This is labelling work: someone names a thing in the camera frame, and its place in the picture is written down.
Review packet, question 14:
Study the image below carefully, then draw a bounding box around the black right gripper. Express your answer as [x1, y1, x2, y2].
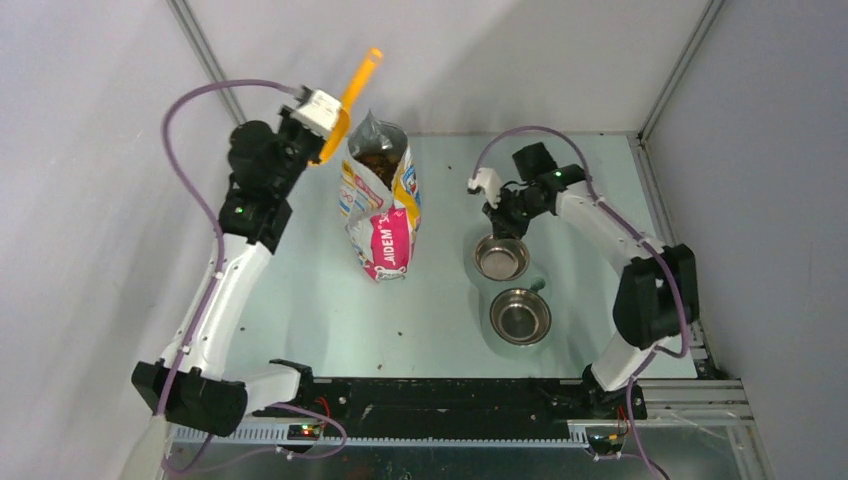
[483, 186, 547, 241]

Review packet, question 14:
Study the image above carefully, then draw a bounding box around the steel bowl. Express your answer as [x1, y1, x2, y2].
[489, 288, 552, 347]
[473, 235, 530, 282]

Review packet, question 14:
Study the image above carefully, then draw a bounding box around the colourful pet food bag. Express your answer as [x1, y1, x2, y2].
[339, 113, 422, 283]

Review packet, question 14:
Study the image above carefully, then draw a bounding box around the yellow plastic scoop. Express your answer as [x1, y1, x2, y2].
[312, 47, 384, 166]

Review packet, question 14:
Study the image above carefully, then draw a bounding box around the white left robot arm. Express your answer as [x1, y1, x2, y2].
[131, 106, 325, 437]

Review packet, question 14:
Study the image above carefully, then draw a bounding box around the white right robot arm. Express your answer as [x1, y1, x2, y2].
[467, 142, 700, 418]

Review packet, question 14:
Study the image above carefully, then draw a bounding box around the small green object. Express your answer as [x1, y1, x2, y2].
[527, 277, 547, 294]

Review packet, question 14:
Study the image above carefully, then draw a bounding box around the right circuit board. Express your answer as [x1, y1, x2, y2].
[586, 433, 627, 457]

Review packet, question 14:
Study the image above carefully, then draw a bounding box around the circuit board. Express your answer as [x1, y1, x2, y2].
[286, 424, 323, 442]
[586, 433, 627, 457]

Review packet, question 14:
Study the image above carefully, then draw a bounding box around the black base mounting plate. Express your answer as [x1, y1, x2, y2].
[252, 377, 649, 441]

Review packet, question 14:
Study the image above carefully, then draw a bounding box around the left circuit board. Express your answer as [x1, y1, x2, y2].
[286, 424, 323, 442]

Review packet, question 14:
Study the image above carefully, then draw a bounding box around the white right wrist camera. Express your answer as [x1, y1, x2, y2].
[467, 167, 504, 209]

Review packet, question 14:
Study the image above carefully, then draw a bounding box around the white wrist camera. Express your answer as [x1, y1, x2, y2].
[290, 86, 342, 140]
[467, 167, 504, 209]

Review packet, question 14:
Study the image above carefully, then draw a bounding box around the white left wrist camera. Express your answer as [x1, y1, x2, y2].
[290, 86, 342, 140]

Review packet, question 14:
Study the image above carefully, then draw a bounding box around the aluminium frame rail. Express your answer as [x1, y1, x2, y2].
[174, 377, 752, 448]

